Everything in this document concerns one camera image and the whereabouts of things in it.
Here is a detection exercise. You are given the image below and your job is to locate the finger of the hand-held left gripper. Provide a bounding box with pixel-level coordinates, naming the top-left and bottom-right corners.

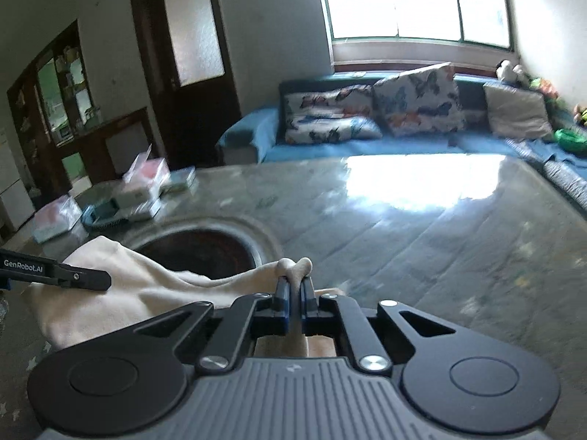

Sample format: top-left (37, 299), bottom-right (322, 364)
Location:
top-left (57, 263), bottom-right (112, 292)

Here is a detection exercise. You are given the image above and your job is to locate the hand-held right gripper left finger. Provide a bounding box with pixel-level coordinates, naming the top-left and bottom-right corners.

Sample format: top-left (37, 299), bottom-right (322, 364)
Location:
top-left (132, 279), bottom-right (292, 374)

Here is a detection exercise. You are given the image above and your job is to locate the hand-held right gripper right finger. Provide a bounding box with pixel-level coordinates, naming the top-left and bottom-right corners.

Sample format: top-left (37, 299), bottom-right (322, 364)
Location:
top-left (300, 279), bottom-right (458, 373)

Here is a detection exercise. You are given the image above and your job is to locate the cream shirt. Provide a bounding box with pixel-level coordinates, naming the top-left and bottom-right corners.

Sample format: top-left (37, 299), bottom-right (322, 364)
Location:
top-left (28, 235), bottom-right (347, 358)

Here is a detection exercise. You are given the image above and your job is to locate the teal container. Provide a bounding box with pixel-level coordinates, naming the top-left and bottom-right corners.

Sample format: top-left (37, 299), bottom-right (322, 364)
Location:
top-left (83, 199), bottom-right (127, 231)

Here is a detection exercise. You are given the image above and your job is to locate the white refrigerator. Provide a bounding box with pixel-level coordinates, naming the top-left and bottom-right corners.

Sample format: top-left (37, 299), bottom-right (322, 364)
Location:
top-left (0, 128), bottom-right (35, 232)

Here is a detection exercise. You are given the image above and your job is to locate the white flat box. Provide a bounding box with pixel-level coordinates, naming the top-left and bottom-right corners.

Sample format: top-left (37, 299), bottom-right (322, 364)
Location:
top-left (124, 197), bottom-right (162, 221)

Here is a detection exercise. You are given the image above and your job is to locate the white tissue box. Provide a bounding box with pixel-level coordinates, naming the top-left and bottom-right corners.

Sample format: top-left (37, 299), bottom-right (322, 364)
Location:
top-left (114, 183), bottom-right (159, 209)

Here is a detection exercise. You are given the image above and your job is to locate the green flat box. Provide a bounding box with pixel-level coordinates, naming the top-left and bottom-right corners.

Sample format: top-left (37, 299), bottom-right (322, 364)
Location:
top-left (163, 167), bottom-right (198, 193)

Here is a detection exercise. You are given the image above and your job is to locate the dark wooden cabinet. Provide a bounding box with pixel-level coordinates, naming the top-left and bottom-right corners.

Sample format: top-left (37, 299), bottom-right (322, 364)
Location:
top-left (7, 21), bottom-right (152, 193)

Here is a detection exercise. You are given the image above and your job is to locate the blue sofa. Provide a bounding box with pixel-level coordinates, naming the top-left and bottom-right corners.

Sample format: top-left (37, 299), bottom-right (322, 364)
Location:
top-left (215, 71), bottom-right (587, 212)

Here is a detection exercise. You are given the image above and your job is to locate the dark wooden door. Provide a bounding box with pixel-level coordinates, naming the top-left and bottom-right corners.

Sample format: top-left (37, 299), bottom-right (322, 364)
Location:
top-left (129, 0), bottom-right (241, 170)

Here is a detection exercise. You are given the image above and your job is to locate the grey pillow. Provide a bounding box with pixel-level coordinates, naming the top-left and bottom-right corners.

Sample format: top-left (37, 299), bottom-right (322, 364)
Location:
top-left (482, 82), bottom-right (553, 140)

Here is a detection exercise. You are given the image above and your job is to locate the grey patterned sofa mat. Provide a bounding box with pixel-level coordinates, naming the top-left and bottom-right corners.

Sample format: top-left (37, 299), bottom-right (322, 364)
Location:
top-left (504, 140), bottom-right (587, 212)

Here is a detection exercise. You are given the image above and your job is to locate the panda plush toy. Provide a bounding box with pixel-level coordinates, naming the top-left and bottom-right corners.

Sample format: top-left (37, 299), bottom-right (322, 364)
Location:
top-left (495, 59), bottom-right (530, 88)

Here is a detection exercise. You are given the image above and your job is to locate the green bowl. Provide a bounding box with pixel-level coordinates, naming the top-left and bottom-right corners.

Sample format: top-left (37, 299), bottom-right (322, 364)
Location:
top-left (554, 128), bottom-right (587, 152)

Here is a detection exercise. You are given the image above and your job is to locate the pink plush toy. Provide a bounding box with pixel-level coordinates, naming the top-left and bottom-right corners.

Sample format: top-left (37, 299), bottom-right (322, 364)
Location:
top-left (529, 76), bottom-right (558, 97)

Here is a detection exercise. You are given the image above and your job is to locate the green framed window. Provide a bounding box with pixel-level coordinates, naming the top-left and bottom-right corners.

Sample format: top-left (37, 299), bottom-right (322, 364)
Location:
top-left (316, 0), bottom-right (514, 51)

